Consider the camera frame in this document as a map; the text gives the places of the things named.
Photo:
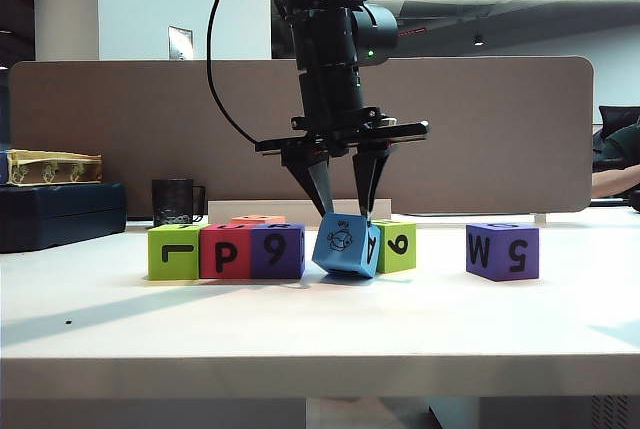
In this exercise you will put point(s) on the blue block with fish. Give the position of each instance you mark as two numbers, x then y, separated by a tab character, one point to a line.
325	259

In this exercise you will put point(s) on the round ceiling spotlight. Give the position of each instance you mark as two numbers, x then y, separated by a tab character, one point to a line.
478	42

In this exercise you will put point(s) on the red LED sign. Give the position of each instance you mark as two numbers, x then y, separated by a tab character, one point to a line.
414	31

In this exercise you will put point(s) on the black mug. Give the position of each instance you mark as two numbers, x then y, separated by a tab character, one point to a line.
172	201

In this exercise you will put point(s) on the black office chair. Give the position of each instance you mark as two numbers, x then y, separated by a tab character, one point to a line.
617	116

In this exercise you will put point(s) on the dark blue case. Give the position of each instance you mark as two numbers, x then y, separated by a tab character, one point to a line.
60	219

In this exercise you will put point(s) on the metal wall plate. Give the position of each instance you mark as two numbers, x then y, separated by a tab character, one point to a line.
180	43

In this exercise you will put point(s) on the red block with P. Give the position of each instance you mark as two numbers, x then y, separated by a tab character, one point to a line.
241	269

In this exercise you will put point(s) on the black round object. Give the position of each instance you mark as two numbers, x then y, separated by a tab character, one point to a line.
635	201

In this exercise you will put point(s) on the person bare forearm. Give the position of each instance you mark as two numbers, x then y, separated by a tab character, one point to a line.
615	182

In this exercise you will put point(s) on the yellow patterned box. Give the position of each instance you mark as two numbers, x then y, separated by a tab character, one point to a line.
55	169

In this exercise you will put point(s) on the purple block with 9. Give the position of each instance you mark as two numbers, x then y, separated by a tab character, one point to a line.
290	269

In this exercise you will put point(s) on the purple block with G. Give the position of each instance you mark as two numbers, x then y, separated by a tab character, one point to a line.
500	271

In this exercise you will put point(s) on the green block with N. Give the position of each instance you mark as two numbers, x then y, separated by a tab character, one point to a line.
406	263

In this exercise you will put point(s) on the white divider foot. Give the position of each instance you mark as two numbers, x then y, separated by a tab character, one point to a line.
540	218

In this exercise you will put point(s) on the person in dark green shirt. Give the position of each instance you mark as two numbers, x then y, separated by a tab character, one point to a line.
622	149

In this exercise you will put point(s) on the brown desk divider panel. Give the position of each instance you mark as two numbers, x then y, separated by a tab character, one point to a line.
500	139

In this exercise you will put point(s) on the green block with L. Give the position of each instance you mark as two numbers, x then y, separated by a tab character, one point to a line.
175	269

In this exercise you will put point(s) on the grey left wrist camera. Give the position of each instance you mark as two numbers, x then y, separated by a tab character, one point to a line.
389	121

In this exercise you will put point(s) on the orange foam block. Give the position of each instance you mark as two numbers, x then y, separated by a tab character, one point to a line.
250	219

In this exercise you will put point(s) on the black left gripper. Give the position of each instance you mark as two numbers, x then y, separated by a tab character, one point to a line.
332	99

